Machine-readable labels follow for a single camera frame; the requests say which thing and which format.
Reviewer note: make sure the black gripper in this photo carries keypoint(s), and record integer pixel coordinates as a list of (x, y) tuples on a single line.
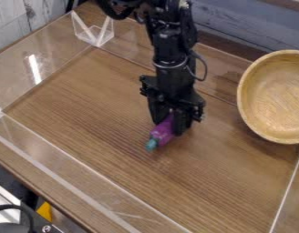
[(169, 91)]

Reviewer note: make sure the purple toy eggplant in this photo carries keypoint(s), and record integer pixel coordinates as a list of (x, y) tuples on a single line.
[(161, 134)]

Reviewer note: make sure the brown wooden bowl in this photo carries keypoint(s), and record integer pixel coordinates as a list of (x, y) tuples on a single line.
[(268, 97)]

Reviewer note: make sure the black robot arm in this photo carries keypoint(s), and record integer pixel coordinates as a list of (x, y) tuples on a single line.
[(169, 27)]

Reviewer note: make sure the yellow black device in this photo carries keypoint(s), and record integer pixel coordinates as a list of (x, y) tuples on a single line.
[(33, 219)]

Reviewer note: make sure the clear acrylic tray wall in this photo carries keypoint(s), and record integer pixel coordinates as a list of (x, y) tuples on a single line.
[(73, 127)]

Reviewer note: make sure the clear acrylic corner bracket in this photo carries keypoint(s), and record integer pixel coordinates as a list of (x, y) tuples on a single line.
[(94, 35)]

